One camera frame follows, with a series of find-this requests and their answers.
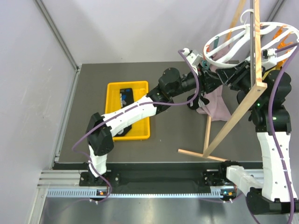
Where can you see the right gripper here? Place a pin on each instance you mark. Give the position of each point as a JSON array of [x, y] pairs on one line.
[[238, 73]]

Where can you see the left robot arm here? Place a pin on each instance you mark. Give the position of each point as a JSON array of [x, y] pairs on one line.
[[102, 128]]

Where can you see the yellow plastic tray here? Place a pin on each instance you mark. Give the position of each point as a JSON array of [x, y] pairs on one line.
[[140, 129]]

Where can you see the black yellow cloth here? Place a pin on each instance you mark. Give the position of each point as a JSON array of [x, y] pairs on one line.
[[269, 71]]

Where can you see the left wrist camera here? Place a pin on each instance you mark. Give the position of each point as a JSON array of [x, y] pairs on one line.
[[193, 57]]

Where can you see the wooden hanger stand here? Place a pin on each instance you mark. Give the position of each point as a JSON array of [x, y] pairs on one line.
[[257, 88]]

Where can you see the pink cloth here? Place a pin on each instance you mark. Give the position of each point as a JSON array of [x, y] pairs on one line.
[[216, 108]]

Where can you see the teal clothespin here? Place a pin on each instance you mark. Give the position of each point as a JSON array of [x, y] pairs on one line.
[[205, 64]]

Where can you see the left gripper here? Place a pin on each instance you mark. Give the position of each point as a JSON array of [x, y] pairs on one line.
[[208, 80]]

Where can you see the black sock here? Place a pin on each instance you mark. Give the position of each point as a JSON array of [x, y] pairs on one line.
[[199, 102], [126, 98]]

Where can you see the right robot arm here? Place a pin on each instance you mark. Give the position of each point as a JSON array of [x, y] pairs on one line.
[[276, 195]]

